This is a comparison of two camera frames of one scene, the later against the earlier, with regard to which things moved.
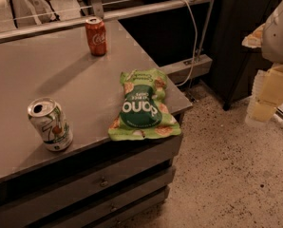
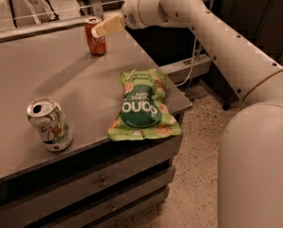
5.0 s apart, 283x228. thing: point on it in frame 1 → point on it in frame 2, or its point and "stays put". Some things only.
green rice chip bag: x=144 y=113 stays put
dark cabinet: x=239 y=9 stays put
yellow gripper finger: x=278 y=84 → x=134 y=15
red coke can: x=97 y=34 stays put
